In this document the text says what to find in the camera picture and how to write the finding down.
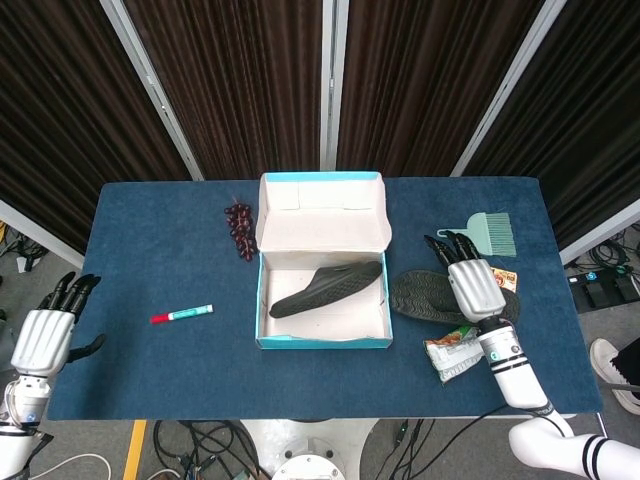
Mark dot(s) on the dark red grape bunch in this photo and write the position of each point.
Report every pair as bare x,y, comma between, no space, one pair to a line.
241,230

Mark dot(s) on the black trouser leg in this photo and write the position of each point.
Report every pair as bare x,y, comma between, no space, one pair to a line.
627,360

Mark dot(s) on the orange snack packet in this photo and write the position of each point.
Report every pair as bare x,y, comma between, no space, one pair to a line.
507,279

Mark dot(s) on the blue table cloth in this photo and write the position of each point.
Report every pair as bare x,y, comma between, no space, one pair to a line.
175,370

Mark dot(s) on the white sneaker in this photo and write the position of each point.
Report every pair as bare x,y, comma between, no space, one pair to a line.
605,360

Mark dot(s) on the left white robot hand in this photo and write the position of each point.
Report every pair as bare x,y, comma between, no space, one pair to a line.
42,340

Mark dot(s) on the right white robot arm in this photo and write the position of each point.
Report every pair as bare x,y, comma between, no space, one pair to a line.
517,380

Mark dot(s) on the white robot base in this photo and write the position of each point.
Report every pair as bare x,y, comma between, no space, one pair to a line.
310,450

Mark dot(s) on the red green marker pen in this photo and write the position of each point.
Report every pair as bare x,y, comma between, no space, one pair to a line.
185,314

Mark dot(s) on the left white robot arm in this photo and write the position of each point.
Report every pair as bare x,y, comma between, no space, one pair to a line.
15,445

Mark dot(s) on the teal cardboard shoe box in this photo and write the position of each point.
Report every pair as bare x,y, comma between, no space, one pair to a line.
320,225

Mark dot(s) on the dark brown curtain panel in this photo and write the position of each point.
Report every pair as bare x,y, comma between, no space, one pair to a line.
590,110
420,85
240,85
65,110

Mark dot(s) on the grey aluminium partition post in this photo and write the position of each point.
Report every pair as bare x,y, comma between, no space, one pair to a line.
150,80
332,85
505,85
40,232
600,230

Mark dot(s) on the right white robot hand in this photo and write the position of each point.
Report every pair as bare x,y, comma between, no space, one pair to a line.
475,290

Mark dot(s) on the yellow floor tape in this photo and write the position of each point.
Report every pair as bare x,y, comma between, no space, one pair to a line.
135,450

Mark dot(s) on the black rubber slipper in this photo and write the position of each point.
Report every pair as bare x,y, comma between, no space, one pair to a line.
330,287
420,295

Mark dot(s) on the mint green hand brush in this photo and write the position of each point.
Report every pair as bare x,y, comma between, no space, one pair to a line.
497,232

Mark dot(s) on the green white snack bag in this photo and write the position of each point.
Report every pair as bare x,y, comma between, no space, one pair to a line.
452,357

